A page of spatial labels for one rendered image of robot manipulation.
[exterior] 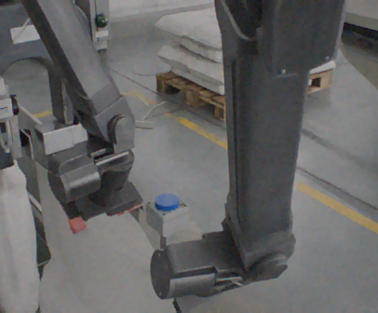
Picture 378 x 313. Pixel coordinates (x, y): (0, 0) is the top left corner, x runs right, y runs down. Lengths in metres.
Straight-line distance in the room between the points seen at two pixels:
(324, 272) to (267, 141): 2.13
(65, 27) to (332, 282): 1.95
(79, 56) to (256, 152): 0.39
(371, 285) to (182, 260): 1.95
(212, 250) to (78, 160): 0.27
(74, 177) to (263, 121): 0.45
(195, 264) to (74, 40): 0.34
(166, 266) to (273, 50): 0.37
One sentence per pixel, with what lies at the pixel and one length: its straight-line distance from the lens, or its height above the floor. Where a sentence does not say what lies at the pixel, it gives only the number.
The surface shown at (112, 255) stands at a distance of 0.92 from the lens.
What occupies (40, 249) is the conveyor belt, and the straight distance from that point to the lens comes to 2.02.
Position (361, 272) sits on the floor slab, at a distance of 2.58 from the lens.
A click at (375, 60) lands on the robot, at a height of 1.30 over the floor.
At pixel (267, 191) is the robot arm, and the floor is 1.31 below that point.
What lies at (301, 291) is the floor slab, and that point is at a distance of 2.41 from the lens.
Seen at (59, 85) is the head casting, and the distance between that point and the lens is 1.20.
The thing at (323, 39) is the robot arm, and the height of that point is 1.48.
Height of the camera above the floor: 1.56
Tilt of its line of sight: 27 degrees down
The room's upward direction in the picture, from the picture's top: straight up
